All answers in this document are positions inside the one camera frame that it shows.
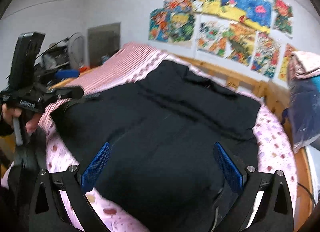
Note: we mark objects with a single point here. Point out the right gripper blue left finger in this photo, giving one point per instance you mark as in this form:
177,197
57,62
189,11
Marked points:
47,212

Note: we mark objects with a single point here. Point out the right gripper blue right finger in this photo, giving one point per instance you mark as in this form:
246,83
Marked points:
263,202

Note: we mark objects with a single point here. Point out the black puffer jacket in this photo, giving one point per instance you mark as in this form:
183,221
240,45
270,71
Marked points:
162,131

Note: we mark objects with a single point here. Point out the plastic bag of clothes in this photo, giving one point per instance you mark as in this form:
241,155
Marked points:
303,112

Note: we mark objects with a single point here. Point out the pink fruit print quilt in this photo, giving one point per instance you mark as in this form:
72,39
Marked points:
273,148

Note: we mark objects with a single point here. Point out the white round fan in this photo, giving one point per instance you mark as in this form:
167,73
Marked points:
76,50

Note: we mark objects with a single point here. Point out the dark framed mirror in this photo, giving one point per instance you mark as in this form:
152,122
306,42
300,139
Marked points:
103,42

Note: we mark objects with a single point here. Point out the red checked pillow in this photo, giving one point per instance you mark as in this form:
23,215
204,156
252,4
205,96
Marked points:
130,63

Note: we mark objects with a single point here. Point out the orange haired girl drawing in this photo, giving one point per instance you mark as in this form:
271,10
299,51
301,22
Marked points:
159,25

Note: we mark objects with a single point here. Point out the pink floral blanket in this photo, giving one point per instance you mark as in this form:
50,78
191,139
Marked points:
303,65

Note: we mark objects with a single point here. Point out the yellow bear drawing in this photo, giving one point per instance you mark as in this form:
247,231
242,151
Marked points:
283,69

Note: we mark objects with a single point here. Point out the colourful doodle drawing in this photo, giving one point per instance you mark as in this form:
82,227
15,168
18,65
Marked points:
266,56

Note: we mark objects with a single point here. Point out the blond boy drawing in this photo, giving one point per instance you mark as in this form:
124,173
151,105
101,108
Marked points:
181,29

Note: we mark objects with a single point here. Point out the green turtle drawing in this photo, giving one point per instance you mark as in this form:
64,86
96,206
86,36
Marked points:
241,39

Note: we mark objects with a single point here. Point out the swimming girl drawing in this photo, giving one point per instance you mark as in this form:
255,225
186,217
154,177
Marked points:
178,5

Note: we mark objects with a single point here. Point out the cartoon animals drawing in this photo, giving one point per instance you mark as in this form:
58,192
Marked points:
213,37

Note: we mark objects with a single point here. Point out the red haired figure drawing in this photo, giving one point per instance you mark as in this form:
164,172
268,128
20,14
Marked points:
283,21

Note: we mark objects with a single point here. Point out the blue sea jellyfish drawing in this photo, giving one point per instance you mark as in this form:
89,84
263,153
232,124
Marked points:
255,14

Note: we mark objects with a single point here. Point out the wooden bed frame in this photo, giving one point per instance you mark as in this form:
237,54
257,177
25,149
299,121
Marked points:
276,99

